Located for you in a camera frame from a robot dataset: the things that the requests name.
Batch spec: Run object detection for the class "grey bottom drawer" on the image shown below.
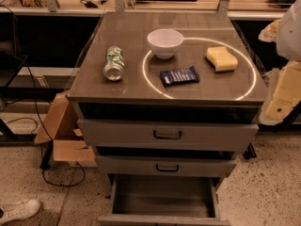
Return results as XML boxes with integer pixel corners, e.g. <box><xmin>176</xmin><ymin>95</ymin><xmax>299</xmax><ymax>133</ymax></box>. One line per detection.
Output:
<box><xmin>98</xmin><ymin>175</ymin><xmax>230</xmax><ymax>226</ymax></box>

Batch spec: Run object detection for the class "grey drawer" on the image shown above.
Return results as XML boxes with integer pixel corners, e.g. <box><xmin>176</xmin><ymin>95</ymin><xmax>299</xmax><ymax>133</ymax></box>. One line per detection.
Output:
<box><xmin>78</xmin><ymin>119</ymin><xmax>258</xmax><ymax>152</ymax></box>
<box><xmin>98</xmin><ymin>175</ymin><xmax>230</xmax><ymax>226</ymax></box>
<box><xmin>95</xmin><ymin>147</ymin><xmax>236</xmax><ymax>178</ymax></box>

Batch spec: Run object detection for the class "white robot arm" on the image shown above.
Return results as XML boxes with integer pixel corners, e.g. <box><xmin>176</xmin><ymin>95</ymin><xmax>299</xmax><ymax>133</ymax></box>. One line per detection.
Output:
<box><xmin>259</xmin><ymin>0</ymin><xmax>301</xmax><ymax>125</ymax></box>

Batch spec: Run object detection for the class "grey drawer cabinet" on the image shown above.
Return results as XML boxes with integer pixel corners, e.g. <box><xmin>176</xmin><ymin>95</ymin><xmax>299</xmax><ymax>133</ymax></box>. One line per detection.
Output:
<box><xmin>68</xmin><ymin>12</ymin><xmax>266</xmax><ymax>184</ymax></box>

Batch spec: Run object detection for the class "grey top drawer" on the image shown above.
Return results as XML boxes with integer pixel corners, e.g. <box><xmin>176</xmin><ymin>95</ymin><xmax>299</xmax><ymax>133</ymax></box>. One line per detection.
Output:
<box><xmin>78</xmin><ymin>119</ymin><xmax>258</xmax><ymax>152</ymax></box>

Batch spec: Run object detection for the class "grey middle drawer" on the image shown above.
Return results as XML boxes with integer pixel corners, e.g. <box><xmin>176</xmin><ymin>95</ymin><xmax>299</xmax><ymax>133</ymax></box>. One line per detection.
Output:
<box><xmin>95</xmin><ymin>147</ymin><xmax>236</xmax><ymax>178</ymax></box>

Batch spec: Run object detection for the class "dark blue snack packet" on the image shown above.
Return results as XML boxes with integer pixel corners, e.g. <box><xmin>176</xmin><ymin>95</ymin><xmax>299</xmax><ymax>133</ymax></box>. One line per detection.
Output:
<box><xmin>160</xmin><ymin>66</ymin><xmax>200</xmax><ymax>87</ymax></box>

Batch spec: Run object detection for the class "green soda can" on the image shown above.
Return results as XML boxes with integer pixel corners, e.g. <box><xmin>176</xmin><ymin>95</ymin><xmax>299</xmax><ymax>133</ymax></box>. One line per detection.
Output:
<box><xmin>103</xmin><ymin>46</ymin><xmax>125</xmax><ymax>81</ymax></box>

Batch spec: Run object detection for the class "white ceramic bowl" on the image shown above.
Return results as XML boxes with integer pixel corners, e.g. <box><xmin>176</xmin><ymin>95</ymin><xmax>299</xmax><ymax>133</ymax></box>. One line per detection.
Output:
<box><xmin>147</xmin><ymin>29</ymin><xmax>183</xmax><ymax>59</ymax></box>

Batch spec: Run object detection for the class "yellow sponge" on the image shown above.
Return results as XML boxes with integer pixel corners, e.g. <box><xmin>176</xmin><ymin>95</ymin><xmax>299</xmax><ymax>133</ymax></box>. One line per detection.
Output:
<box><xmin>206</xmin><ymin>46</ymin><xmax>238</xmax><ymax>73</ymax></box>

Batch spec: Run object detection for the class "brown cardboard box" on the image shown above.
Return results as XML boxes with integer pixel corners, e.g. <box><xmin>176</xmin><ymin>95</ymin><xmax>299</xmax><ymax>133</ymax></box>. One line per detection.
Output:
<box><xmin>34</xmin><ymin>92</ymin><xmax>96</xmax><ymax>167</ymax></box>

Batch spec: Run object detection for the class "white sneaker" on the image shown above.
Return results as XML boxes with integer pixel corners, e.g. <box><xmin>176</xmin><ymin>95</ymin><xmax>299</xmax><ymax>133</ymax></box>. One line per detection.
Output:
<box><xmin>0</xmin><ymin>199</ymin><xmax>41</xmax><ymax>225</ymax></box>

